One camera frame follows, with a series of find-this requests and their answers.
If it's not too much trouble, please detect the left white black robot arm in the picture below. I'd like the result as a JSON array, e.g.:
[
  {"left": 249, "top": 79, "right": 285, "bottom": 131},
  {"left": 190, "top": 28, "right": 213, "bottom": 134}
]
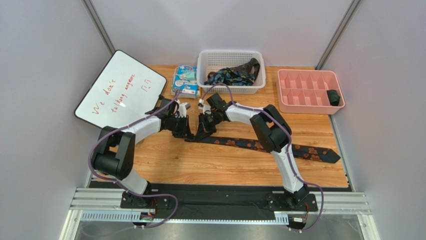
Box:
[{"left": 88, "top": 101, "right": 192, "bottom": 200}]

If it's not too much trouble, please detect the pink divided organizer tray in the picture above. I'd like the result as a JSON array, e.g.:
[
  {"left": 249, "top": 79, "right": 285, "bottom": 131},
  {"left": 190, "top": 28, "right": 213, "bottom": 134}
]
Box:
[{"left": 276, "top": 69, "right": 346, "bottom": 115}]

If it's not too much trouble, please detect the purple cable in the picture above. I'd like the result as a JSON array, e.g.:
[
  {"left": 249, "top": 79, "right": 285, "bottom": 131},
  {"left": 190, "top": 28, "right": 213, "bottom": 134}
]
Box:
[
  {"left": 198, "top": 83, "right": 325, "bottom": 233},
  {"left": 87, "top": 89, "right": 182, "bottom": 230}
]

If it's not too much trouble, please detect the black orange floral tie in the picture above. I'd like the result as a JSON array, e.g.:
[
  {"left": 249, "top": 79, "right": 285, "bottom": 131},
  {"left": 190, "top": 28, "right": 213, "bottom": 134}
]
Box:
[{"left": 185, "top": 136, "right": 341, "bottom": 164}]

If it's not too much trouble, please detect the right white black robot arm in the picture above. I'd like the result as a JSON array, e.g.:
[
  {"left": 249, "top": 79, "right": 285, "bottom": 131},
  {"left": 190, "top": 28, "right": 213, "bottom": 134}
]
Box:
[{"left": 194, "top": 93, "right": 309, "bottom": 209}]

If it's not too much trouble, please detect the rolled black tie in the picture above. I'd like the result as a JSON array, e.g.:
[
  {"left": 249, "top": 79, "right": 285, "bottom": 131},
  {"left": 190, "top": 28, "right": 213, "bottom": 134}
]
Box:
[{"left": 326, "top": 89, "right": 341, "bottom": 107}]

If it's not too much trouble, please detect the right aluminium frame post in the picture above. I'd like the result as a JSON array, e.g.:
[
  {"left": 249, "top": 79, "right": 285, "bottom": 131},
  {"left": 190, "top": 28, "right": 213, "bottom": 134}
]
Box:
[{"left": 315, "top": 0, "right": 363, "bottom": 70}]

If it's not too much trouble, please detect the blue white packet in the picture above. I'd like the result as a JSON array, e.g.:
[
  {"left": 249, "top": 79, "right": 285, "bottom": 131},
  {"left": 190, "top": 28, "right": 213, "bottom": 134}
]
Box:
[{"left": 170, "top": 65, "right": 201, "bottom": 99}]

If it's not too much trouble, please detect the aluminium frame post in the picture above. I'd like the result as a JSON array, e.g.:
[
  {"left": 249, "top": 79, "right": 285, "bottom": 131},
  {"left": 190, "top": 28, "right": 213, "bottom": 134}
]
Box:
[
  {"left": 81, "top": 0, "right": 116, "bottom": 56},
  {"left": 315, "top": 0, "right": 363, "bottom": 70}
]

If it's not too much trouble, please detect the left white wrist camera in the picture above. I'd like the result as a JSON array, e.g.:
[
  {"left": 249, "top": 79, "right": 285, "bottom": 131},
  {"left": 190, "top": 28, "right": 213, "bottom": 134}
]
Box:
[{"left": 176, "top": 102, "right": 191, "bottom": 118}]

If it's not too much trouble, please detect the left aluminium frame post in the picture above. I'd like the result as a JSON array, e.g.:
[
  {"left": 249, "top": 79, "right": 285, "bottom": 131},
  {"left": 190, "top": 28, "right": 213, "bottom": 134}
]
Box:
[{"left": 81, "top": 0, "right": 116, "bottom": 56}]

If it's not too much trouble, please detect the dark floral ties pile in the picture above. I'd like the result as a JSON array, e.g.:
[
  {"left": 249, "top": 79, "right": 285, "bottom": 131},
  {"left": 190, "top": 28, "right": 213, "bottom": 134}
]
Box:
[{"left": 204, "top": 58, "right": 261, "bottom": 87}]

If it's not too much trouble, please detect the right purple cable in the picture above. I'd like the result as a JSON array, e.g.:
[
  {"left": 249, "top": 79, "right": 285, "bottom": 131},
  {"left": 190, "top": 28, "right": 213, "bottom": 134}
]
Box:
[{"left": 198, "top": 83, "right": 325, "bottom": 233}]

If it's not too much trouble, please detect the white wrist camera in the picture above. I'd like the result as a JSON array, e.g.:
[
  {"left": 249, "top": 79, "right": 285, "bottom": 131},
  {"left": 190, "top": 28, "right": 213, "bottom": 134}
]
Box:
[
  {"left": 176, "top": 102, "right": 191, "bottom": 118},
  {"left": 197, "top": 99, "right": 211, "bottom": 114}
]

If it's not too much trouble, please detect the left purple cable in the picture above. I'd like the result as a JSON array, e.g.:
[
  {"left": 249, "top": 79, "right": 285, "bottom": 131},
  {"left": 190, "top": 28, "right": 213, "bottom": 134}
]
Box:
[{"left": 87, "top": 89, "right": 182, "bottom": 230}]

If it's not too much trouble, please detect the white whiteboard black frame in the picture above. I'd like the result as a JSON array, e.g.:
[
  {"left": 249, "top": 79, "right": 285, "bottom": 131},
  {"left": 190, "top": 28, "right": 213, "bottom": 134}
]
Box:
[{"left": 74, "top": 50, "right": 167, "bottom": 128}]

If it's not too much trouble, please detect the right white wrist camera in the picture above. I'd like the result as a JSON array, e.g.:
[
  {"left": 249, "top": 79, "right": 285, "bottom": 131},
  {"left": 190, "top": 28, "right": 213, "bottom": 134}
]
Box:
[{"left": 197, "top": 99, "right": 211, "bottom": 114}]

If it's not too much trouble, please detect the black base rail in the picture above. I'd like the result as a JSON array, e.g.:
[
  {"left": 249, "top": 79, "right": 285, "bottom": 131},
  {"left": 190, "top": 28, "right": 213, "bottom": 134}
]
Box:
[{"left": 87, "top": 180, "right": 354, "bottom": 221}]

